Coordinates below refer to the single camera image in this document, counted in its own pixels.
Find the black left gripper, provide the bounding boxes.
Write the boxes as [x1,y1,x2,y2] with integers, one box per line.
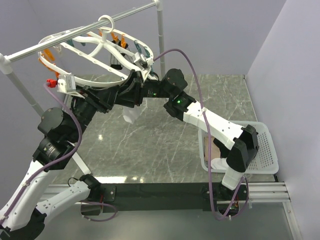
[69,83,121,141]

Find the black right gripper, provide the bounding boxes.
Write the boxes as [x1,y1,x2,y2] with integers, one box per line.
[115,70,173,109]

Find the white sock black cuff stripes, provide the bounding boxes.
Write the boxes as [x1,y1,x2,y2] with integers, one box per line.
[122,106,141,124]

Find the black and white striped sock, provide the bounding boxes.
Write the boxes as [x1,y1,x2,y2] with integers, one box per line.
[110,54,123,71]

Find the white round clip hanger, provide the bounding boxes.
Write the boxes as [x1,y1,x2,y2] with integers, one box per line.
[37,21,156,89]

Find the orange clothespin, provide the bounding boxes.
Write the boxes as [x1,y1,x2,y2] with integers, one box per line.
[120,34,127,49]
[111,32,119,44]
[43,48,55,62]

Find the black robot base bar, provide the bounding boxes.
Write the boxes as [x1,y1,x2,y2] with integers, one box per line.
[80,182,235,216]

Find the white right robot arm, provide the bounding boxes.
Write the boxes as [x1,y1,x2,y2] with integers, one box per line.
[115,68,259,200]

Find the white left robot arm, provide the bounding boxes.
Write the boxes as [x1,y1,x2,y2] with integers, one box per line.
[0,87,116,240]

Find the teal clothespin front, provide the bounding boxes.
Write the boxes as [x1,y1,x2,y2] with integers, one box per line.
[134,41,142,54]

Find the teal clothespin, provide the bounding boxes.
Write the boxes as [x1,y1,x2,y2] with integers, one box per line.
[66,39,74,47]
[134,41,142,54]

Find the teal clothespin left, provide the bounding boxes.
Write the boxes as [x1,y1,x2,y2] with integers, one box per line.
[66,39,74,47]

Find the clear clothespin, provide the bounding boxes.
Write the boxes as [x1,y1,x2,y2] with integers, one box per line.
[53,44,62,54]

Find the beige cloth in basket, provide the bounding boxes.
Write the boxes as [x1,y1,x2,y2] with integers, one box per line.
[204,136,221,162]

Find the white metal drying rack stand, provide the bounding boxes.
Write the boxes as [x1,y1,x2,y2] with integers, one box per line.
[0,0,167,176]

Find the white plastic laundry basket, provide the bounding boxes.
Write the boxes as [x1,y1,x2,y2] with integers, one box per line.
[198,120,279,175]

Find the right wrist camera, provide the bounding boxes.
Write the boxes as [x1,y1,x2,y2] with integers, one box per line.
[132,52,154,80]

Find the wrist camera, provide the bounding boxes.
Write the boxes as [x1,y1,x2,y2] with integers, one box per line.
[132,52,154,80]
[46,74,83,98]

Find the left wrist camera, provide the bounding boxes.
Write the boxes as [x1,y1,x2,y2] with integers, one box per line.
[46,74,83,98]

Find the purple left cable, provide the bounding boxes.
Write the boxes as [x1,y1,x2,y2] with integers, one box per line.
[0,82,118,226]

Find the purple cable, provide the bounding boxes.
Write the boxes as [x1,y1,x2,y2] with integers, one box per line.
[153,48,250,221]
[0,82,118,226]

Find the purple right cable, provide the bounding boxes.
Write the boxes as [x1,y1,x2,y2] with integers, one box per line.
[153,48,250,221]

